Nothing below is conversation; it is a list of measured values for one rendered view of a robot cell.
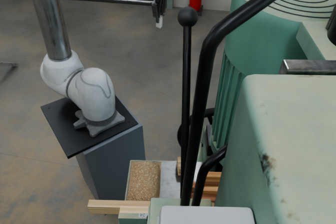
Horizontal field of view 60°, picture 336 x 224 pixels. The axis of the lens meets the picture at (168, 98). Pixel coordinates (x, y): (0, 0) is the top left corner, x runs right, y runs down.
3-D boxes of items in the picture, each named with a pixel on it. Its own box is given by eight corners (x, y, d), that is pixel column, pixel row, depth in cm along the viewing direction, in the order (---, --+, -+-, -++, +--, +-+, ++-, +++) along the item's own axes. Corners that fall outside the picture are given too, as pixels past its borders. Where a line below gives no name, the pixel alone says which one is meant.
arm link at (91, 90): (99, 127, 130) (94, 91, 115) (70, 110, 137) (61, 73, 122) (123, 106, 140) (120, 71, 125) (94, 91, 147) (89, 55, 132)
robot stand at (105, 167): (83, 178, 187) (60, 114, 146) (124, 156, 199) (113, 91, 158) (104, 216, 169) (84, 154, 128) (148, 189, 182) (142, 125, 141)
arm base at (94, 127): (66, 117, 141) (64, 109, 137) (107, 99, 151) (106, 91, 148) (84, 142, 131) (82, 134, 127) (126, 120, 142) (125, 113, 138)
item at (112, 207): (313, 211, 78) (318, 204, 75) (315, 219, 77) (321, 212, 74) (91, 206, 79) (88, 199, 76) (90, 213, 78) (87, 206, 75)
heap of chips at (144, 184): (161, 162, 90) (161, 155, 87) (159, 205, 79) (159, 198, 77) (132, 161, 90) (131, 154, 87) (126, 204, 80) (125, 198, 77)
